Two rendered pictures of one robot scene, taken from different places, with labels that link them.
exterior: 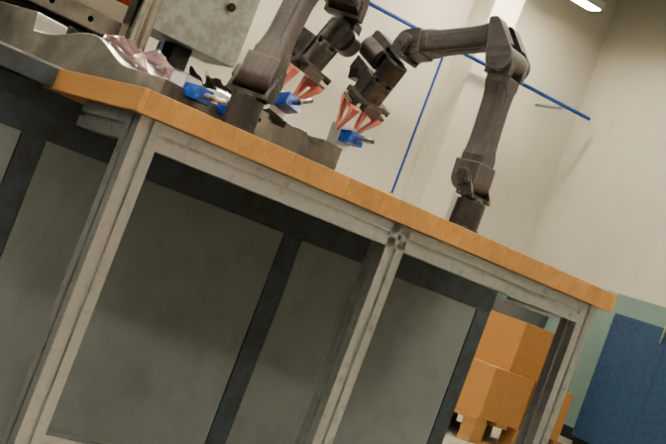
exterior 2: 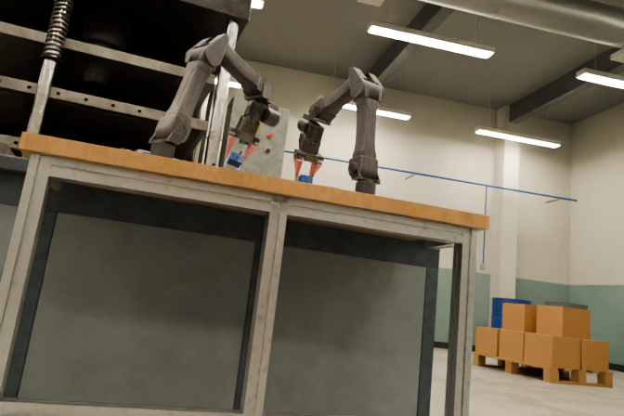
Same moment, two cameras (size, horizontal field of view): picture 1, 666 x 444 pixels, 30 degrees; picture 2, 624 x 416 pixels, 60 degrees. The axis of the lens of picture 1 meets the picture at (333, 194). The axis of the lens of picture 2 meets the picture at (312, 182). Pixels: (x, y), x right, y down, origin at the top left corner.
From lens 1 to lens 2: 125 cm
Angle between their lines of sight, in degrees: 22
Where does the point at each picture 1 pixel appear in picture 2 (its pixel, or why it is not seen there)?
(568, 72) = (557, 182)
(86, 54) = not seen: hidden behind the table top
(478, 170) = (360, 161)
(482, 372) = (545, 340)
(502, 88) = (365, 106)
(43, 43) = not seen: hidden behind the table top
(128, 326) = (150, 323)
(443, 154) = (503, 239)
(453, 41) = (337, 96)
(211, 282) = (208, 283)
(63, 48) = not seen: hidden behind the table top
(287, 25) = (182, 95)
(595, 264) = (607, 272)
